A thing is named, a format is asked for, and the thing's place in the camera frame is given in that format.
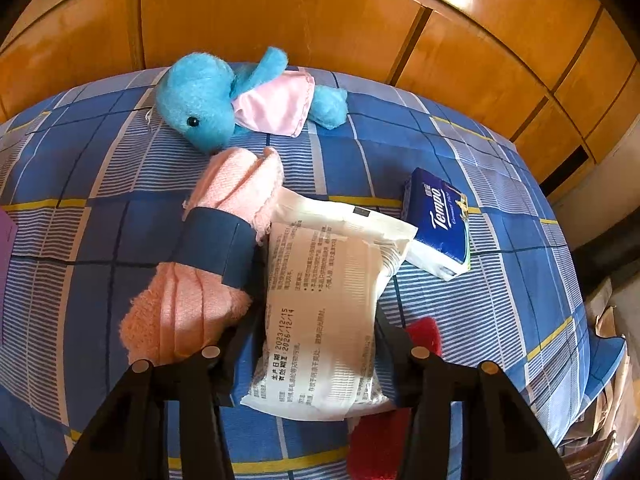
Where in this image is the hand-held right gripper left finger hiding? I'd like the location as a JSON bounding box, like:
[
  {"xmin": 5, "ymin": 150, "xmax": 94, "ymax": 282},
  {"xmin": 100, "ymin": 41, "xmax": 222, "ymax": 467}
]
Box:
[{"xmin": 57, "ymin": 242, "xmax": 273, "ymax": 480}]

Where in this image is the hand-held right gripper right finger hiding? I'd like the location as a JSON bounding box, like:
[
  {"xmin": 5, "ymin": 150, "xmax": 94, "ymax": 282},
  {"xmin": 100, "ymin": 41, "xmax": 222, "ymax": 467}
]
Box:
[{"xmin": 372, "ymin": 305, "xmax": 571, "ymax": 480}]

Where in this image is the pink towel with navy band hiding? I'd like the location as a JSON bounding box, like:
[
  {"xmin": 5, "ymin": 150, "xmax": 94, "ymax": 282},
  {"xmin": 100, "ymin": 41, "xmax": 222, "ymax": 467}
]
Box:
[{"xmin": 119, "ymin": 147, "xmax": 286, "ymax": 366}]

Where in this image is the red fluffy cloth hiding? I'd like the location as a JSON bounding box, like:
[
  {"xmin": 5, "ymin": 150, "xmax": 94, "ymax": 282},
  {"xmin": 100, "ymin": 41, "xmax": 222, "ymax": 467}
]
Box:
[{"xmin": 347, "ymin": 315, "xmax": 443, "ymax": 480}]

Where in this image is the white wet wipes packet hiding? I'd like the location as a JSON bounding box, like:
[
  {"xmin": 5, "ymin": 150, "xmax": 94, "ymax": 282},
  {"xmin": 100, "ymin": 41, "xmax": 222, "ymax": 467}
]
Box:
[{"xmin": 240, "ymin": 187, "xmax": 418, "ymax": 421}]

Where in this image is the blue pocket tissue pack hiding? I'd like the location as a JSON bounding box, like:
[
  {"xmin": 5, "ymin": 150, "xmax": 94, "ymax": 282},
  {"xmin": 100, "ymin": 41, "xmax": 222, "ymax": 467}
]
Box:
[{"xmin": 400, "ymin": 167, "xmax": 473, "ymax": 281}]

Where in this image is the blue plush toy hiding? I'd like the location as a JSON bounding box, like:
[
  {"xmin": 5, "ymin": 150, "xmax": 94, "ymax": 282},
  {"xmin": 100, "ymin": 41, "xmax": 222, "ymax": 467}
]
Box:
[{"xmin": 152, "ymin": 46, "xmax": 349, "ymax": 153}]

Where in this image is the beige cardboard pile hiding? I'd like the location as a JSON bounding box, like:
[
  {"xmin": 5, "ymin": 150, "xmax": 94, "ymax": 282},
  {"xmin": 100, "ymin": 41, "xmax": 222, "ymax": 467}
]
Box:
[{"xmin": 565, "ymin": 275, "xmax": 640, "ymax": 480}]

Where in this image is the blue plaid bed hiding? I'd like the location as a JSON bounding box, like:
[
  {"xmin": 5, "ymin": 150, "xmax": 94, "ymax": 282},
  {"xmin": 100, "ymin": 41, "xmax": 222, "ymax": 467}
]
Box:
[{"xmin": 0, "ymin": 62, "xmax": 628, "ymax": 480}]

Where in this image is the purple cardboard tissue box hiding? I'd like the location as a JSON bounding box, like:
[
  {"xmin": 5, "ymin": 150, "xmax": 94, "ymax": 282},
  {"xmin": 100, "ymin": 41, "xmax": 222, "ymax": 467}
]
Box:
[{"xmin": 0, "ymin": 209, "xmax": 18, "ymax": 286}]

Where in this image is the wooden wardrobe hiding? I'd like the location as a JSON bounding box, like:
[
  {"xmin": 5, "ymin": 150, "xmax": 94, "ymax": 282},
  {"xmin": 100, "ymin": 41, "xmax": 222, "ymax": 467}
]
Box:
[{"xmin": 0, "ymin": 0, "xmax": 640, "ymax": 201}]

